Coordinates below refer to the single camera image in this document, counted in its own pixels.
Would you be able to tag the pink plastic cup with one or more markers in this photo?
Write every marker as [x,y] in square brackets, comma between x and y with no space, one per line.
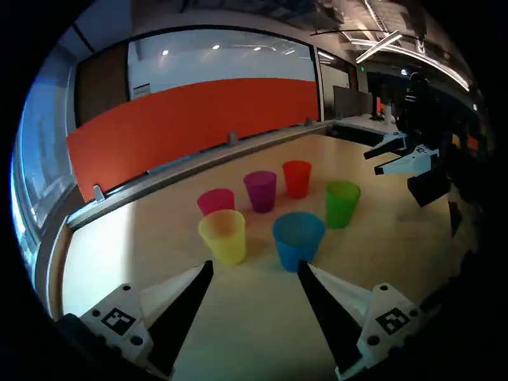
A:
[216,201]

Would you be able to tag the red plastic cup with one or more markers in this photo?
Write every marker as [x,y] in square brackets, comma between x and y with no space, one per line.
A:
[297,178]

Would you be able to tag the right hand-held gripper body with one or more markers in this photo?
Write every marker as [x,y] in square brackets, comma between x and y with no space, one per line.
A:
[430,186]

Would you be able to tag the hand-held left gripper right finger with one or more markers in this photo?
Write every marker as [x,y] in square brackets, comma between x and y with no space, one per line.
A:
[349,301]

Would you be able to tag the person's body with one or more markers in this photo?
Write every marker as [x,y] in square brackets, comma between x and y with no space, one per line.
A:
[430,107]

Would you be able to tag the yellow plastic cup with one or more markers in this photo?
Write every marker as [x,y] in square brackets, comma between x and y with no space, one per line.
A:
[224,238]

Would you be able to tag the blue plastic cup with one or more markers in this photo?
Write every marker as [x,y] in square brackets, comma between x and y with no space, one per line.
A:
[297,240]

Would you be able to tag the green plastic cup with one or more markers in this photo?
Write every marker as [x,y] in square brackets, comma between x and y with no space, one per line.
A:
[341,204]

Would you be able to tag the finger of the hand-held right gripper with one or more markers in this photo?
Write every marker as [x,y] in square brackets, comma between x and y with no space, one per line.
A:
[409,162]
[391,143]

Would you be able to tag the red desk screen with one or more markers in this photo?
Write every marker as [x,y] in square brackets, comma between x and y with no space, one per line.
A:
[190,131]

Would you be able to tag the purple plastic cup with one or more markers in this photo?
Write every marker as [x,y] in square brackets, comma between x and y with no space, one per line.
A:
[260,191]

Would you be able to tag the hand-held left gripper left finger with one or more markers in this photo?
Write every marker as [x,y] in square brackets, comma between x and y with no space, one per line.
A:
[158,305]

